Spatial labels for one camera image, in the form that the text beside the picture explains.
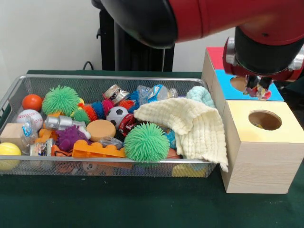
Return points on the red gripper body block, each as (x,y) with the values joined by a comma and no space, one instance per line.
(261,75)

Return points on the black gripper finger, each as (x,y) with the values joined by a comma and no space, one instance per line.
(250,81)
(264,83)

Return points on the colourful geometric print cloth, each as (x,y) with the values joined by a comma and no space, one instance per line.
(256,92)

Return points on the cream fluffy cloth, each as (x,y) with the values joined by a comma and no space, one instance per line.
(202,135)

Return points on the wooden box with three holes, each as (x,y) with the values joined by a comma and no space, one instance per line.
(261,166)

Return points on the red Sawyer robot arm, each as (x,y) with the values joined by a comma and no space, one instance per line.
(190,19)

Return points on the mint green cloth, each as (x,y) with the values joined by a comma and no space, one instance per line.
(199,95)

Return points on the green spiky rubber ball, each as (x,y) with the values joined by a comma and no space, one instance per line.
(147,142)
(60,101)

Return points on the black and white soccer ball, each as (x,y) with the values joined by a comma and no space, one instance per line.
(117,114)

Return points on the orange round foam disc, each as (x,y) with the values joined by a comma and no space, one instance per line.
(101,130)

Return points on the dark green tablecloth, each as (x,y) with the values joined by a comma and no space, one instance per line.
(142,202)

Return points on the orange plastic compartment tray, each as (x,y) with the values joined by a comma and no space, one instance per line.
(95,152)

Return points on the silver toy robot figure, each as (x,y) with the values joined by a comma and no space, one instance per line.
(57,122)

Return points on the white baseball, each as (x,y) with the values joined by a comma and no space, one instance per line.
(29,117)

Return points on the yellow ball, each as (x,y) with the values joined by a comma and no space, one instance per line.
(8,149)

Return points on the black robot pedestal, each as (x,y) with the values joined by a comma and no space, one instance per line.
(133,57)

